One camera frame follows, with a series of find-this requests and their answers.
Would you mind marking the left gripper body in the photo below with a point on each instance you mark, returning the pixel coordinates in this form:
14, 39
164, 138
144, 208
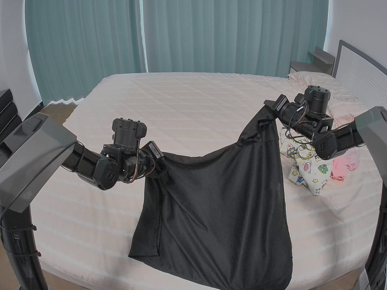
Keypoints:
151, 165

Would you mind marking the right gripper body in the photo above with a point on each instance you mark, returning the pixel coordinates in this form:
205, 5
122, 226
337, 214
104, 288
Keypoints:
287, 112

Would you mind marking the black garment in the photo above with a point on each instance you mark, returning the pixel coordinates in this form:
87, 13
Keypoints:
217, 207

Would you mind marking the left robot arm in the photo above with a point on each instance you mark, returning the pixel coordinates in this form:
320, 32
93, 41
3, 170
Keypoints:
33, 149

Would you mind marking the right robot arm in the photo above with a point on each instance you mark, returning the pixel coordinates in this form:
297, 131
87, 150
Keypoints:
367, 125

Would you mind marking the bed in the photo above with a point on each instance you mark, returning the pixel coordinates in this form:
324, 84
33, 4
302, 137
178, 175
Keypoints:
181, 107

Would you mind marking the pale pink pillow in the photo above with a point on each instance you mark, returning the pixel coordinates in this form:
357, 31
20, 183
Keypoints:
314, 79

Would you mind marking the grey bedside table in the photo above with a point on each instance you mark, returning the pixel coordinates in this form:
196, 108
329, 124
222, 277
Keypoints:
317, 62

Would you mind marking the white printed pyjama garment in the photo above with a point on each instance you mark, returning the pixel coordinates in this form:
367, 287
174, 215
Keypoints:
305, 168

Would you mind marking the pink garment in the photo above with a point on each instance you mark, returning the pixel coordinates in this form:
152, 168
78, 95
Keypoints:
346, 165

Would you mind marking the blue-green curtain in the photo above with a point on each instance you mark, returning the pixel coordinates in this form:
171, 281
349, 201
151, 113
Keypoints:
84, 41
235, 26

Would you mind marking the black chest of drawers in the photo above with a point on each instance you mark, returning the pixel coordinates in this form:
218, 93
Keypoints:
9, 113

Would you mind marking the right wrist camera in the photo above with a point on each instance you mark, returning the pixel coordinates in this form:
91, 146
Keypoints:
299, 100

